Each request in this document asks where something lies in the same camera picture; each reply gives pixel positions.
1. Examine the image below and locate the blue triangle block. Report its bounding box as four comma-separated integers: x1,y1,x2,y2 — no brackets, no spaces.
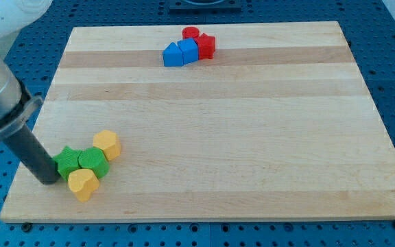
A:
163,43,184,67

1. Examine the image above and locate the blue cube block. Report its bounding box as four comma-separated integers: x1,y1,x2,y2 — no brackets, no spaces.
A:
178,38,199,64

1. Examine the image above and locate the red star block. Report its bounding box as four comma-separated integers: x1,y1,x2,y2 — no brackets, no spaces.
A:
194,33,216,60

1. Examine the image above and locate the light wooden board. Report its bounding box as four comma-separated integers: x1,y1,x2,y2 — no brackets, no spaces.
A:
0,21,395,223

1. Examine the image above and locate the yellow hexagon block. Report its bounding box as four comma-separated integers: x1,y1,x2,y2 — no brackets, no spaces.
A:
93,130,121,161

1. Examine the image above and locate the red cylinder block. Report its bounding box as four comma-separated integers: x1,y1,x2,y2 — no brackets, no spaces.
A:
182,26,200,40

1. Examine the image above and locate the green cylinder block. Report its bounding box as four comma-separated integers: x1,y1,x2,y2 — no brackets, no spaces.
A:
78,147,110,178

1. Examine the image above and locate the yellow heart block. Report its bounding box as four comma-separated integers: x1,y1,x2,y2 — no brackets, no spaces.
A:
68,169,100,202

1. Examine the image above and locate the green star block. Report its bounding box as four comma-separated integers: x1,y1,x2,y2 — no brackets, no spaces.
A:
53,145,82,181

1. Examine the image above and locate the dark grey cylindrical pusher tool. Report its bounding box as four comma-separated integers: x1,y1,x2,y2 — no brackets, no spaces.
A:
3,124,60,185

